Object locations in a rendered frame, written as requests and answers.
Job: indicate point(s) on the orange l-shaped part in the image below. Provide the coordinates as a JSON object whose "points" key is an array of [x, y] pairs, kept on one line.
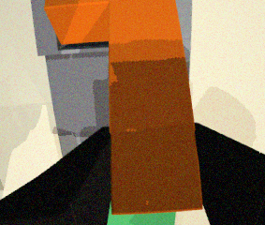
{"points": [[154, 166]]}

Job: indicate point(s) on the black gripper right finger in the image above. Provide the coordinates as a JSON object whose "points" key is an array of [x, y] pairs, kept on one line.
{"points": [[232, 178]]}

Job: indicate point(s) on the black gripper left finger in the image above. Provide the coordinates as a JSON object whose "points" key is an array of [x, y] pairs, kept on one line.
{"points": [[74, 191]]}

